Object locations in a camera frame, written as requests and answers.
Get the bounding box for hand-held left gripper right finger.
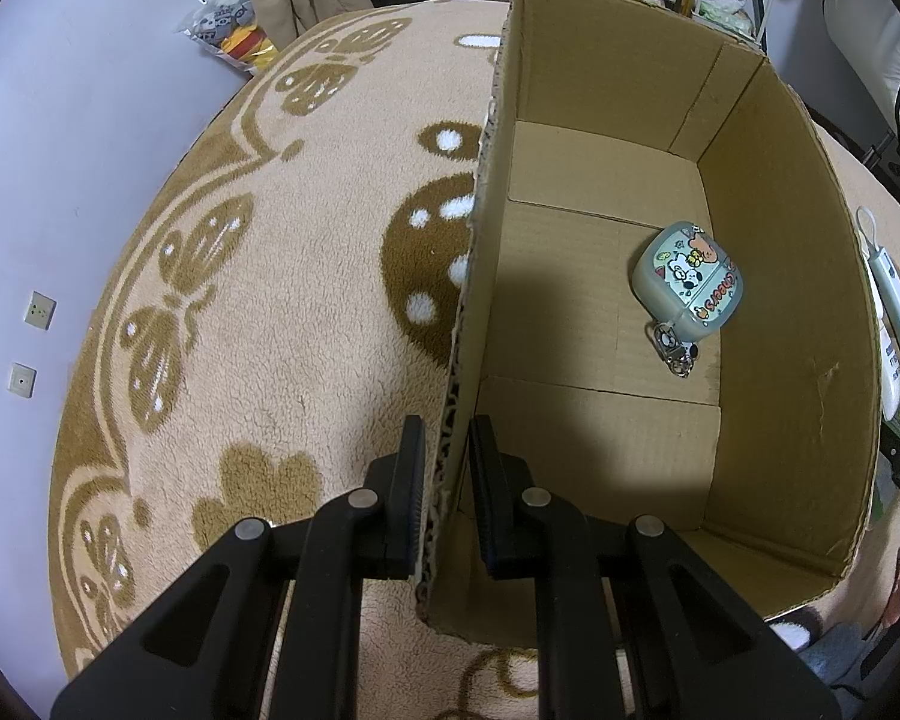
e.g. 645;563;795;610
469;415;841;720

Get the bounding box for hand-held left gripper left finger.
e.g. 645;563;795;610
51;416;427;720

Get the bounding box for white handheld device with strap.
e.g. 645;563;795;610
855;206;900;361

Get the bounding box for brown cardboard box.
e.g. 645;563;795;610
412;0;884;650

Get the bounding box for cartoon print earbud case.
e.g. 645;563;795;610
630;219;747;380

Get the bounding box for person's grey trousers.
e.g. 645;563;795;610
801;617;895;700

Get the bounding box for beige patterned rug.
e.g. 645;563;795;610
49;0;900;720

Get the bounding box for white bedding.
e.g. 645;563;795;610
821;0;900;170

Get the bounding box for bag of plush toys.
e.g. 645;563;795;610
176;0;278;76

